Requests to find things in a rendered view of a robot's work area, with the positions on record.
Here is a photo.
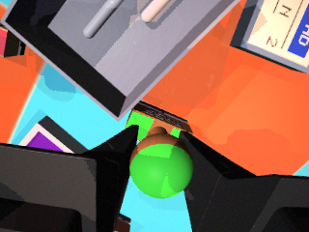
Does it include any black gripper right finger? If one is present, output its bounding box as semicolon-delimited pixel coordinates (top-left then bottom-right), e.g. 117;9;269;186
179;130;309;232

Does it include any green-handled rubber stamp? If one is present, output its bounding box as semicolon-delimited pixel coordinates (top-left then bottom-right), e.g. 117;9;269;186
125;101;194;199

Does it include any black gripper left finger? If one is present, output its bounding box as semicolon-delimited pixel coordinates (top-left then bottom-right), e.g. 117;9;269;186
0;125;139;232

